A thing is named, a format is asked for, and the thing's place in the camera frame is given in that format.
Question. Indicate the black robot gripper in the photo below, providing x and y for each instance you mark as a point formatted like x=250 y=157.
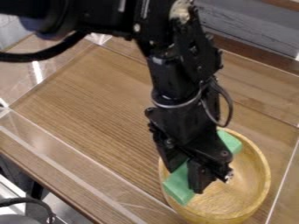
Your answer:
x=186 y=138

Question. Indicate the green rectangular block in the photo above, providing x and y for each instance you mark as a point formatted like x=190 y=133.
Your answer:
x=175 y=183

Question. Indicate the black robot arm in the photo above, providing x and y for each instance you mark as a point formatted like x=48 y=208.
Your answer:
x=183 y=62

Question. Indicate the brown wooden bowl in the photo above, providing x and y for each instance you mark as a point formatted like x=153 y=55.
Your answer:
x=229 y=203

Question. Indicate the clear acrylic tray enclosure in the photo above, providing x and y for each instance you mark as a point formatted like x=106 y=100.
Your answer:
x=75 y=132

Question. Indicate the black metal mount with screw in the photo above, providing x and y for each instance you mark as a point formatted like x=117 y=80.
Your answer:
x=38 y=212

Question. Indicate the clear acrylic corner bracket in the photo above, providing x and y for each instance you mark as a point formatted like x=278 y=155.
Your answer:
x=99 y=39

